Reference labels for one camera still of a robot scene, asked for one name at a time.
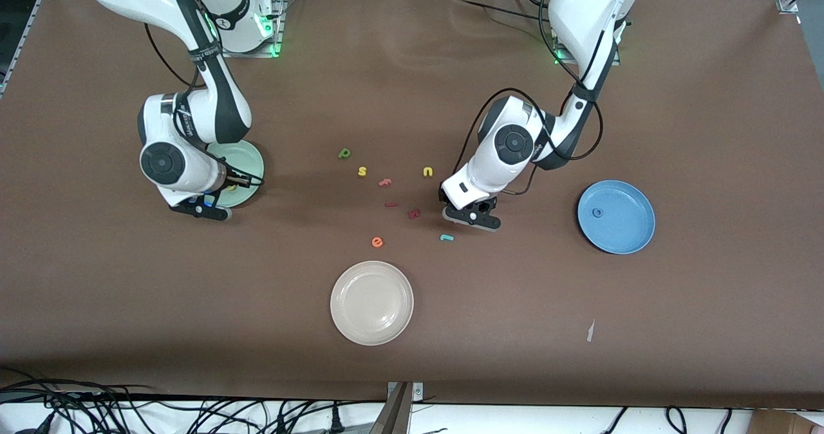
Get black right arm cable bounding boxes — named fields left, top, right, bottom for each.
left=143, top=22, right=266, bottom=187

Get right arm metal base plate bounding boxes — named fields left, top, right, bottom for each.
left=216, top=0, right=285, bottom=59

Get cardboard box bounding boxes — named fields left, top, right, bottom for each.
left=750, top=410, right=824, bottom=434

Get blue plate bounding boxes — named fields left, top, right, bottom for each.
left=577, top=180, right=657, bottom=255

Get grey slanted beam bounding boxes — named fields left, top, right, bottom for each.
left=368, top=382, right=413, bottom=434

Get brown table cover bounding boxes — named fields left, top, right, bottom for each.
left=0, top=0, right=824, bottom=410

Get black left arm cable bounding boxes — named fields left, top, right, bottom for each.
left=454, top=0, right=604, bottom=196

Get silver metal bracket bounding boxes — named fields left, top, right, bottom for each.
left=386, top=381, right=424, bottom=404

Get black cable on table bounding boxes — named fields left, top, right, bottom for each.
left=451, top=0, right=561, bottom=29

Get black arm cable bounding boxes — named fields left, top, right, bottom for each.
left=454, top=0, right=604, bottom=196
left=143, top=22, right=266, bottom=187

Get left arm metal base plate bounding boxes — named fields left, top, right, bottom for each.
left=552, top=35, right=622, bottom=66

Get tangled black floor cables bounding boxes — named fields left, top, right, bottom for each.
left=0, top=366, right=387, bottom=434

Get cream white plate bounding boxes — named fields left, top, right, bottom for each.
left=330, top=260, right=415, bottom=346

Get light green plate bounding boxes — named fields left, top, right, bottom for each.
left=206, top=140, right=265, bottom=209

